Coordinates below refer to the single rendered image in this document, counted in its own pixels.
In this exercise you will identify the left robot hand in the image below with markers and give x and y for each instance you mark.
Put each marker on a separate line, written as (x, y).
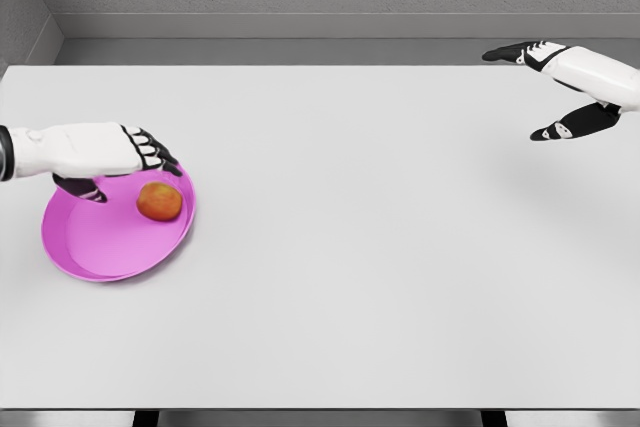
(95, 147)

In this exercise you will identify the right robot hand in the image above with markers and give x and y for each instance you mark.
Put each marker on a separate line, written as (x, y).
(580, 69)

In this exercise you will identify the orange red apple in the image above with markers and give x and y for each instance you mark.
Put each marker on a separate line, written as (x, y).
(159, 201)

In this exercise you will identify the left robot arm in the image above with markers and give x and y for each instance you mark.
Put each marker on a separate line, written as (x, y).
(25, 153)

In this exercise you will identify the pink round plate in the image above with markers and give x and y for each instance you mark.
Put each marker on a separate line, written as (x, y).
(117, 237)

